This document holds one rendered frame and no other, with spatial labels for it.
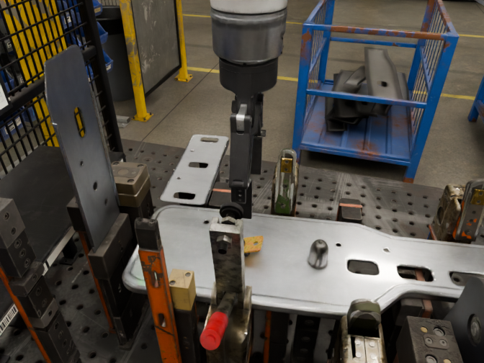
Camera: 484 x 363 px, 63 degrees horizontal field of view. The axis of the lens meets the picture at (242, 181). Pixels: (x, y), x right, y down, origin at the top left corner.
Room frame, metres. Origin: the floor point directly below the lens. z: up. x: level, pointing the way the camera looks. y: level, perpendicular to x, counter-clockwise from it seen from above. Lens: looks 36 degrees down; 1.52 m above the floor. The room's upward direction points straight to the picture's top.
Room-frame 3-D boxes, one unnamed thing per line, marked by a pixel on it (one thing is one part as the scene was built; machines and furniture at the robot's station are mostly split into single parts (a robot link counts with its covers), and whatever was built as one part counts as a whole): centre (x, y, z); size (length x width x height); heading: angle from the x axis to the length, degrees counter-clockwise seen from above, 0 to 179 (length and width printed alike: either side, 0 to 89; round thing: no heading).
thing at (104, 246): (0.55, 0.25, 0.85); 0.12 x 0.03 x 0.30; 171
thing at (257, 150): (0.55, -0.02, 1.17); 0.03 x 0.01 x 0.07; 81
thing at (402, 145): (2.73, -0.89, 0.47); 1.20 x 0.80 x 0.95; 163
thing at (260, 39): (0.50, -0.01, 1.38); 0.09 x 0.09 x 0.06
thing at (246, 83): (0.50, -0.01, 1.31); 0.08 x 0.07 x 0.09; 171
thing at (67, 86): (0.55, 0.25, 1.17); 0.12 x 0.01 x 0.34; 171
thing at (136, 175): (0.66, 0.24, 0.88); 0.08 x 0.08 x 0.36; 81
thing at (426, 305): (0.45, -0.29, 0.84); 0.12 x 0.05 x 0.29; 171
